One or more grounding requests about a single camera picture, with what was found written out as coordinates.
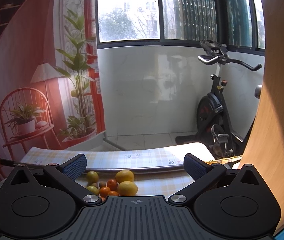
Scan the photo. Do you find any green citrus fruit near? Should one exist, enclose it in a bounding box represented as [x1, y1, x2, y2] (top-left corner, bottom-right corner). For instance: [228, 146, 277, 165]
[86, 185, 99, 196]

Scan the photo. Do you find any steel telescopic pole gold end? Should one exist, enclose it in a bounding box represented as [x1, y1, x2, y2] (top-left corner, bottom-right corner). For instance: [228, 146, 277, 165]
[0, 155, 242, 174]

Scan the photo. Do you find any green citrus fruit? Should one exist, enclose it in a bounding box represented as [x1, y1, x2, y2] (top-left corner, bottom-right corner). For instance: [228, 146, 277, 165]
[86, 185, 99, 196]
[86, 171, 99, 185]

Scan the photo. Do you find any large yellow lemon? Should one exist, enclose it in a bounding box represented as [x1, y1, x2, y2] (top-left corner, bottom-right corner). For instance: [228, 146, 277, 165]
[115, 170, 134, 184]

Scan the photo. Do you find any green citrus fruit far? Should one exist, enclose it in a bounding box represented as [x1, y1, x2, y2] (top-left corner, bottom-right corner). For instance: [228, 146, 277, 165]
[86, 171, 99, 185]

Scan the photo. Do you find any wooden board panel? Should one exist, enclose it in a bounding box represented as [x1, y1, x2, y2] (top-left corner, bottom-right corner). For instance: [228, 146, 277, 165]
[241, 0, 284, 232]

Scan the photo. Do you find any orange mandarin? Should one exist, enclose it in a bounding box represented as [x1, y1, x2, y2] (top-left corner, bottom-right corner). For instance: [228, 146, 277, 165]
[99, 186, 111, 198]
[107, 191, 119, 196]
[106, 179, 118, 191]

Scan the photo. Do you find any black exercise bike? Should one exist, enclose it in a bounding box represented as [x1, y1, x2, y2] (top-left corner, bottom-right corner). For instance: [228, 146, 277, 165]
[175, 40, 262, 159]

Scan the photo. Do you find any printed room scene backdrop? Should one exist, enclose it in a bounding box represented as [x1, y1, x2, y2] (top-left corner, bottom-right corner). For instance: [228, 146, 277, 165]
[0, 0, 107, 188]

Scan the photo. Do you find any yellow plaid floral tablecloth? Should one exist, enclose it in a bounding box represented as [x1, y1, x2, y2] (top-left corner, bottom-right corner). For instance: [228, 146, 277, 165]
[20, 143, 220, 198]

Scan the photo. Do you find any window with dark frame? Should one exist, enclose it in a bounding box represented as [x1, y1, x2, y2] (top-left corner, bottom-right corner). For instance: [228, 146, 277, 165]
[95, 0, 265, 55]

